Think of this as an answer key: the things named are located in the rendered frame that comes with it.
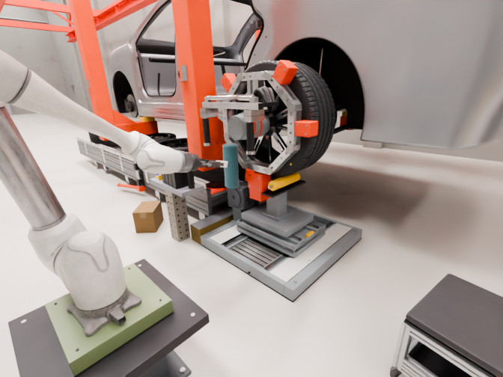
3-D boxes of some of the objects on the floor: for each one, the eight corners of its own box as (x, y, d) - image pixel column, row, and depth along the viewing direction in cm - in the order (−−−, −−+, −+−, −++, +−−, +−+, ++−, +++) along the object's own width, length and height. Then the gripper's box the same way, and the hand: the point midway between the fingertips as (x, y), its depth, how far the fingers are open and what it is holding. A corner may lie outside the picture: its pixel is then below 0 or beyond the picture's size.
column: (190, 236, 202) (183, 185, 187) (178, 242, 195) (171, 188, 180) (183, 232, 208) (176, 182, 193) (171, 237, 202) (163, 185, 187)
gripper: (198, 155, 109) (237, 158, 127) (179, 151, 117) (218, 155, 135) (196, 173, 110) (235, 173, 129) (177, 168, 118) (216, 169, 136)
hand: (221, 164), depth 129 cm, fingers closed
